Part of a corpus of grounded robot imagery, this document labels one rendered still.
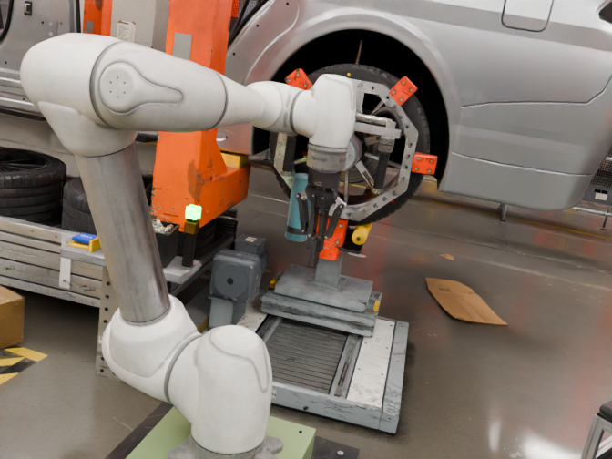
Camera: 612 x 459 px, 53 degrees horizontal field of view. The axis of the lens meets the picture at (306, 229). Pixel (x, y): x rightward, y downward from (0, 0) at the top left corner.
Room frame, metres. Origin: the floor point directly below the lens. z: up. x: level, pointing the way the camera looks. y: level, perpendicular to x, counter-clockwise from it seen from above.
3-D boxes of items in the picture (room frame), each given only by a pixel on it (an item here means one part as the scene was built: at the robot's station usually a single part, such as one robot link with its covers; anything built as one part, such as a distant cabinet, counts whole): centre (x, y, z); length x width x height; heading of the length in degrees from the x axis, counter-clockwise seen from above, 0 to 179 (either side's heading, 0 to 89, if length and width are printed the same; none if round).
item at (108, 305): (1.96, 0.59, 0.21); 0.10 x 0.10 x 0.42; 81
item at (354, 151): (2.37, -0.09, 0.85); 0.21 x 0.14 x 0.14; 171
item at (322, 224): (1.42, -0.04, 0.82); 0.04 x 0.01 x 0.11; 156
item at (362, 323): (2.61, -0.13, 0.13); 0.50 x 0.36 x 0.10; 81
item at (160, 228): (1.95, 0.53, 0.51); 0.20 x 0.14 x 0.13; 90
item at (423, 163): (2.40, -0.41, 0.85); 0.09 x 0.08 x 0.07; 81
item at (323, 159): (1.42, -0.02, 0.96); 0.09 x 0.09 x 0.06
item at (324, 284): (2.61, -0.13, 0.32); 0.40 x 0.30 x 0.28; 81
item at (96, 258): (1.95, 0.56, 0.44); 0.43 x 0.17 x 0.03; 81
